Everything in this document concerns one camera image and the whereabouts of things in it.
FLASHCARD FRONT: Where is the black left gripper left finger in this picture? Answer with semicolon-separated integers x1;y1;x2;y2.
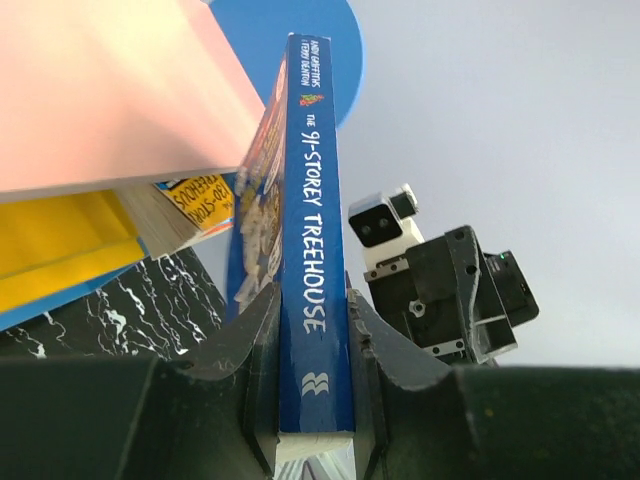
1;285;281;479

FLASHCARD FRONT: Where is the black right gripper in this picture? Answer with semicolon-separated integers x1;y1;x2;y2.
364;225;539;365

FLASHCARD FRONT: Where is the yellow 130-storey treehouse book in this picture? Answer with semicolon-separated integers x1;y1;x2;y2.
115;175;234;259

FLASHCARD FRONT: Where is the blue pink yellow bookshelf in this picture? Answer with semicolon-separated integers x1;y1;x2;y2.
1;1;363;329

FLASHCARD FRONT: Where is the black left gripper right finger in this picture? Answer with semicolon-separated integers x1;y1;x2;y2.
348;290;639;479

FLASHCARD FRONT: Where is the blue 91-storey treehouse book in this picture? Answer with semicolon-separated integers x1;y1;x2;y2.
227;34;354;463

